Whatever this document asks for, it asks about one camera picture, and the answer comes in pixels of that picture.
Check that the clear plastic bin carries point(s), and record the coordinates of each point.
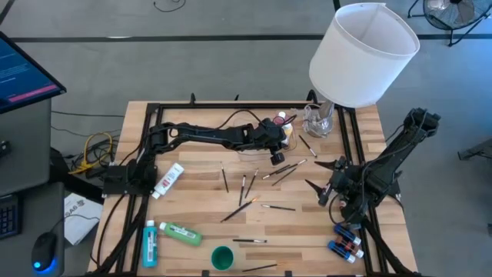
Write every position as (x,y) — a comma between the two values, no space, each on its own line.
(246,123)

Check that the small pink paint bottle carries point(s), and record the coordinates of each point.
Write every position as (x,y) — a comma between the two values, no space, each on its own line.
(326,189)

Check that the red paint bottle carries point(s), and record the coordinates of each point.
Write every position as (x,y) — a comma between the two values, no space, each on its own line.
(280,118)

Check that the black computer mouse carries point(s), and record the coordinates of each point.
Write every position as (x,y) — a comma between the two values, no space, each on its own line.
(43,252)

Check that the turquoise paint bottle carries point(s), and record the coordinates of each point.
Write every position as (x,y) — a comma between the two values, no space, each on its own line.
(150,246)

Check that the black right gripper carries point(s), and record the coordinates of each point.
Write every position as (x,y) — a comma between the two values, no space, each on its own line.
(340,181)

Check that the black stand foot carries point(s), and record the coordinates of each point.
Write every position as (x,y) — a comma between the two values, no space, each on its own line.
(474,152)

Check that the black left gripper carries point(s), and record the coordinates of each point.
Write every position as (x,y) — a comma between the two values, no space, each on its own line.
(267,134)

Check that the black keyboard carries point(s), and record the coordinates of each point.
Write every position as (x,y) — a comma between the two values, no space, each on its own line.
(7,215)

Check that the teal plastic cup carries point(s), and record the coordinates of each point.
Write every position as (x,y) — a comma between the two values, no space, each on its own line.
(222,258)

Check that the black floor fan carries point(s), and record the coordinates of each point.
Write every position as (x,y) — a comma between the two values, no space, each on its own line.
(453,13)

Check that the green paint bottle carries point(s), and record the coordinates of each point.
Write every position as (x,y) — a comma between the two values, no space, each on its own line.
(180,233)

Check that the black Solve print brush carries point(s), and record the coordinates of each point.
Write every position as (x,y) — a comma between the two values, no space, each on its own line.
(250,241)

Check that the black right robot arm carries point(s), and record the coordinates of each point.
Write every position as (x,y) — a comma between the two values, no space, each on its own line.
(396,154)

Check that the computer monitor blue screen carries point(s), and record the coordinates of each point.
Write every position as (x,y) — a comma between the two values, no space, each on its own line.
(23,77)

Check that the dark grey desk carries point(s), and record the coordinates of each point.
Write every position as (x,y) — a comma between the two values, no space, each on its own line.
(46,207)

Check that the yellow paint bottle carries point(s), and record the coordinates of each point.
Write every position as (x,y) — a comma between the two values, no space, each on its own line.
(288,132)

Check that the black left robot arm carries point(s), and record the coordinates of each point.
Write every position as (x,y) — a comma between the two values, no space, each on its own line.
(200,134)

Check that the white paper booklet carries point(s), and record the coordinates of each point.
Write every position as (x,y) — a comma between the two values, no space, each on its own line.
(80,219)

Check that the white paint bottle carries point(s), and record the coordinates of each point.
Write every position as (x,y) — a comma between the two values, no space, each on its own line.
(168,180)

